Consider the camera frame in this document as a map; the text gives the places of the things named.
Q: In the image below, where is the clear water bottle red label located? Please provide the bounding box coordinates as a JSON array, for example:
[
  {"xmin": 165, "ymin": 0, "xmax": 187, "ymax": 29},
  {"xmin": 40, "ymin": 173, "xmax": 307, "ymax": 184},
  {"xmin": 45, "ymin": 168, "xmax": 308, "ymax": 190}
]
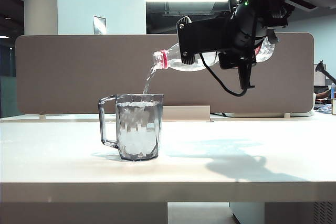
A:
[{"xmin": 153, "ymin": 36, "xmax": 276, "ymax": 72}]

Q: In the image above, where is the clear grey faceted plastic mug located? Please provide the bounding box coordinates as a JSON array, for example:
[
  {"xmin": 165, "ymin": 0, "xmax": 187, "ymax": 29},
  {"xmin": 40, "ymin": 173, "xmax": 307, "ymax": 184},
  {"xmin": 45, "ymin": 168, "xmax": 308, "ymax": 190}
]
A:
[{"xmin": 98, "ymin": 93, "xmax": 165, "ymax": 162}]

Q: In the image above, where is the black wrist camera mount box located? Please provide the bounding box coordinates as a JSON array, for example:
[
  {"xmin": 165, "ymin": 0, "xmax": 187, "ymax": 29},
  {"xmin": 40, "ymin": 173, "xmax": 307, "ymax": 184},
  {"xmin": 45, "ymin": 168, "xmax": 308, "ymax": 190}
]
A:
[{"xmin": 176, "ymin": 16, "xmax": 233, "ymax": 65}]

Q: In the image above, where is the brown fabric desk partition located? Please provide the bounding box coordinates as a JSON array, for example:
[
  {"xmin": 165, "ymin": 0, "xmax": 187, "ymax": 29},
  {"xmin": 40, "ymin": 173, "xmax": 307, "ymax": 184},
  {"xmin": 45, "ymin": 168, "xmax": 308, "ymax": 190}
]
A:
[{"xmin": 15, "ymin": 32, "xmax": 315, "ymax": 114}]

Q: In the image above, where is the flat white desk device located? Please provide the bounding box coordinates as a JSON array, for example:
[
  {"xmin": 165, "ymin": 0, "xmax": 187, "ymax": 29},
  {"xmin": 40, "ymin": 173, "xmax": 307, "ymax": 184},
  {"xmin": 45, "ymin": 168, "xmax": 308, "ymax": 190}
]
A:
[{"xmin": 224, "ymin": 112, "xmax": 286, "ymax": 118}]

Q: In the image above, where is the teal office divider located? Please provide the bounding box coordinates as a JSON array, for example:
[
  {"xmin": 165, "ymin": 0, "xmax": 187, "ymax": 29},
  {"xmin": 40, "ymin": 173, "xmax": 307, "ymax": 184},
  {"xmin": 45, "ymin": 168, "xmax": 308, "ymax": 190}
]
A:
[{"xmin": 0, "ymin": 76, "xmax": 17, "ymax": 119}]

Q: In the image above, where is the grey cabinet with vents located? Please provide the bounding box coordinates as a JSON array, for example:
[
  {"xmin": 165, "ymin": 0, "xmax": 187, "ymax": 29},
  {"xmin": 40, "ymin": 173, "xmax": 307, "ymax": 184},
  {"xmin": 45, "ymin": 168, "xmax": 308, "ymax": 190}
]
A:
[{"xmin": 229, "ymin": 202, "xmax": 336, "ymax": 224}]

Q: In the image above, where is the person's bare forearm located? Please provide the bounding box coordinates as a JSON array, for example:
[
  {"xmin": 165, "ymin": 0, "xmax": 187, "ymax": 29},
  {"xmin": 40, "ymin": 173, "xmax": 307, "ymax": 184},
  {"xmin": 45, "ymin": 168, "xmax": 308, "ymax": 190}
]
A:
[{"xmin": 314, "ymin": 89, "xmax": 332, "ymax": 101}]

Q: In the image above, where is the beige cable port flap lid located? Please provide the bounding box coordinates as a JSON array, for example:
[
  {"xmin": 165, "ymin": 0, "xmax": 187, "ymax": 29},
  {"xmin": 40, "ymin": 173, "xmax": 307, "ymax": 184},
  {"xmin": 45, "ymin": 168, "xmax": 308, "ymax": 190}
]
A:
[{"xmin": 162, "ymin": 105, "xmax": 211, "ymax": 122}]

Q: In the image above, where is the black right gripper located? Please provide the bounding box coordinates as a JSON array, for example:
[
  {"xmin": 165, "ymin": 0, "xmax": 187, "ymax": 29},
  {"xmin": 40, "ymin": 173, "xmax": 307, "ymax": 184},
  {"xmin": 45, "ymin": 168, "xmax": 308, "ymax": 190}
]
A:
[{"xmin": 219, "ymin": 0, "xmax": 266, "ymax": 90}]

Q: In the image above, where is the framed sign on pillar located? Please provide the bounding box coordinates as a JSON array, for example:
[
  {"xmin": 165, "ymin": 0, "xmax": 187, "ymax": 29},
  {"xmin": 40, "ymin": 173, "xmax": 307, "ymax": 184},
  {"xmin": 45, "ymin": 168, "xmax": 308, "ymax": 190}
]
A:
[{"xmin": 93, "ymin": 15, "xmax": 107, "ymax": 35}]

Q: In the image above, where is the black camera cable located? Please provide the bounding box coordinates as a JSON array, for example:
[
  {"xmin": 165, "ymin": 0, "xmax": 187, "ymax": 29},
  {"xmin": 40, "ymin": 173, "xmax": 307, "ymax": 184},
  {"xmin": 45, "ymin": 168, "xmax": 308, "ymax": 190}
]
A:
[{"xmin": 201, "ymin": 52, "xmax": 249, "ymax": 97}]

